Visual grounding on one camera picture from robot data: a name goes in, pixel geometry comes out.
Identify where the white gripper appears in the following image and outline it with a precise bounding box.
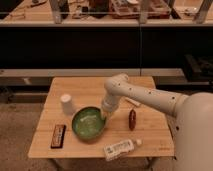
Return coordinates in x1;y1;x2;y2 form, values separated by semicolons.
101;93;121;119

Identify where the green ceramic bowl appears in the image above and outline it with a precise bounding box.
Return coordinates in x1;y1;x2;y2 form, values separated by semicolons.
72;106;106;141

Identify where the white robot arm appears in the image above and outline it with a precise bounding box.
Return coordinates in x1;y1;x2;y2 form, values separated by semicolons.
101;74;213;171

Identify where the white rectangular block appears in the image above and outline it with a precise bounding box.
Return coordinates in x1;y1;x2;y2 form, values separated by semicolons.
125;98;141;107

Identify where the brown sausage-shaped object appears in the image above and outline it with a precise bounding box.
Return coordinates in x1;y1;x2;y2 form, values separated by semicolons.
129;109;136;131

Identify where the wooden table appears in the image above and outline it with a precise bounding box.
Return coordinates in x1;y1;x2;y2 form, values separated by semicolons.
28;77;174;161

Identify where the white paper cup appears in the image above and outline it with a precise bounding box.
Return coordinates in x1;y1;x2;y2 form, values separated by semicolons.
60;94;76;115

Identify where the white plastic bottle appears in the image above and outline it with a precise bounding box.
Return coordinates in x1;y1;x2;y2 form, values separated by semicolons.
103;139;142;161

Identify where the dark chocolate bar box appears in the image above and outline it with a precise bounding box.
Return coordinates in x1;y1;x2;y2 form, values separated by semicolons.
51;124;66;149

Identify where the red tray of items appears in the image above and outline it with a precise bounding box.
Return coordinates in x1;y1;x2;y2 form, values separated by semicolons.
109;0;171;19

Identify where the long workbench shelf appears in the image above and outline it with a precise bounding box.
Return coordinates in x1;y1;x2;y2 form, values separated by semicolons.
0;0;213;27

